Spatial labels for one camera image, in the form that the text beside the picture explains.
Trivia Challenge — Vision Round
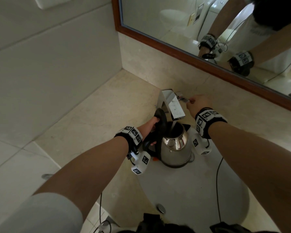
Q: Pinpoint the person's right hand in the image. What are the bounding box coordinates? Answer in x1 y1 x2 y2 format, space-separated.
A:
186 94 213 119

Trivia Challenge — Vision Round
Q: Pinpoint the person's left hand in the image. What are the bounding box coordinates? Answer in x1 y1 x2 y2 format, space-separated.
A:
138 117 160 146

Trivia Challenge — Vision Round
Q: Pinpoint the chrome faucet lever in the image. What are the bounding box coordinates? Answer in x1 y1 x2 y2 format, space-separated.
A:
176 93 190 104

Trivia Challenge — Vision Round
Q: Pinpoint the stainless steel kettle black handle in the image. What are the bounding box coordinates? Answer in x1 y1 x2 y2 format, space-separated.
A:
142 108 193 169

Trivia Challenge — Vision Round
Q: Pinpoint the person's right forearm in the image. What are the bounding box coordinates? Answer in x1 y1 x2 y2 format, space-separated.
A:
207 121 291 233

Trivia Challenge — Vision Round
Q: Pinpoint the person's left forearm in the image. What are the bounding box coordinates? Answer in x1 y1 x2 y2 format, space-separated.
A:
32 135 131 220

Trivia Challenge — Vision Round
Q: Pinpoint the chrome square faucet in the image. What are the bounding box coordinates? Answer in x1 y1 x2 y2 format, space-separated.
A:
155 89 186 121

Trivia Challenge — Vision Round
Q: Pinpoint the white sink basin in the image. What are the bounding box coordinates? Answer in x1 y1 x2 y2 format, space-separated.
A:
133 133 251 229

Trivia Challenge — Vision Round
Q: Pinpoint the white shirt sleeve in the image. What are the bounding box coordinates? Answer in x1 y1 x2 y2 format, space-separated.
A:
0 193 84 233

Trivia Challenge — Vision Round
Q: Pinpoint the white marker right wrist camera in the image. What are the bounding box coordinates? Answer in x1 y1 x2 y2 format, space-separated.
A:
192 108 228 156

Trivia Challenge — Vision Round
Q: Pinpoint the white marker wrist camera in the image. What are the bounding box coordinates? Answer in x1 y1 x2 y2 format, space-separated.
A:
192 108 228 156
114 126 151 176

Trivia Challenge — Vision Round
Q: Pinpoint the white marker left wrist camera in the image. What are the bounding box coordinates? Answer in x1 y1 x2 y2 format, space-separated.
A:
114 126 151 176

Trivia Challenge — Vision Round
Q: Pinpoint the wood framed wall mirror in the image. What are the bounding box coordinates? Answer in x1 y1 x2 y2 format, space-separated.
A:
111 0 291 116

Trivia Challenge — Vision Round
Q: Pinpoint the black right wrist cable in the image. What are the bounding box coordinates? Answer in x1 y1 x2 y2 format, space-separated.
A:
216 156 224 223

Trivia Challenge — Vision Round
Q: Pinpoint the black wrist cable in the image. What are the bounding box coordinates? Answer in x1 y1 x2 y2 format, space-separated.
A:
216 156 224 223
93 192 112 233

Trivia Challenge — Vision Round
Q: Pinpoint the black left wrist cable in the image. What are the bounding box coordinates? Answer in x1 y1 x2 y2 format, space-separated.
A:
93 192 112 233

